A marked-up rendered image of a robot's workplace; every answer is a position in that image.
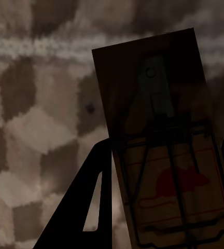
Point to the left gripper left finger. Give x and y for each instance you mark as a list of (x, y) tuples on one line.
[(65, 229)]

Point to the mousetrap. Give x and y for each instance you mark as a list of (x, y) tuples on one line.
[(164, 141)]

